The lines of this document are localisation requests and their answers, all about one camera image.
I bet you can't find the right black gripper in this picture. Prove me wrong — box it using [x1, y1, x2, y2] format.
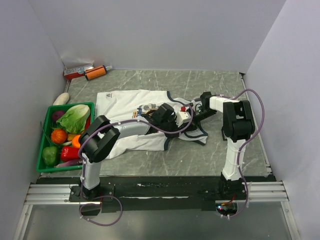
[181, 107, 217, 134]

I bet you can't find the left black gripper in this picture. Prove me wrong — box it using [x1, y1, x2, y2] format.
[160, 115, 184, 140]

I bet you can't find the white printed tank top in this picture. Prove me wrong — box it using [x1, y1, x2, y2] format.
[95, 89, 209, 160]

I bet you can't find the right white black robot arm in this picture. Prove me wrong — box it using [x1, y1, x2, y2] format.
[191, 91, 256, 200]

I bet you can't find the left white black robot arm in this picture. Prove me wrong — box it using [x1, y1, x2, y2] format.
[78, 103, 194, 201]

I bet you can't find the red chili pepper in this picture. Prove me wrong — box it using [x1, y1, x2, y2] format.
[84, 116, 91, 131]

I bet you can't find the orange black cylinder tool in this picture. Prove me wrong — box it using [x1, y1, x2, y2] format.
[84, 65, 113, 81]

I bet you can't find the green lettuce head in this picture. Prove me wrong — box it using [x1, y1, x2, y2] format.
[56, 104, 90, 134]

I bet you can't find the orange carrot slice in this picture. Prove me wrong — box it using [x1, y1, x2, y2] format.
[71, 134, 81, 149]

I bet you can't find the purple eggplant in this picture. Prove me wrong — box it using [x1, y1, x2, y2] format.
[55, 158, 83, 168]

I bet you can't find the green plastic crate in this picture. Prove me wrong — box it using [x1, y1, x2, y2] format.
[36, 102, 95, 173]

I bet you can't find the red bell pepper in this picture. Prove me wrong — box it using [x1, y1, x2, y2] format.
[60, 146, 79, 163]

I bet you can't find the white radish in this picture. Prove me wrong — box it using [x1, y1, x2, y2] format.
[52, 92, 70, 106]

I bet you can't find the red white box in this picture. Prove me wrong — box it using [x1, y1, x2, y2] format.
[63, 64, 94, 80]

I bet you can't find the orange tangerine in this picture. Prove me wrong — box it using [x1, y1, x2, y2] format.
[50, 128, 68, 145]

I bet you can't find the purple onion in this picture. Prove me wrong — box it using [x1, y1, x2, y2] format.
[51, 110, 65, 123]

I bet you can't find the green bell pepper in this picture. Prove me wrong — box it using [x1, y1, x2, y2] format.
[42, 146, 59, 167]

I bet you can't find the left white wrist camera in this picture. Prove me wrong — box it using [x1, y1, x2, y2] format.
[175, 106, 191, 127]

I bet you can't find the black wire frame stand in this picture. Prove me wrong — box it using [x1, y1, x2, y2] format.
[221, 126, 227, 141]

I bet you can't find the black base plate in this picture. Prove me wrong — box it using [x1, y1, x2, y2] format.
[35, 176, 284, 213]

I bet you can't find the aluminium rail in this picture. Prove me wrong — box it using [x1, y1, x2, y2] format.
[24, 184, 71, 205]

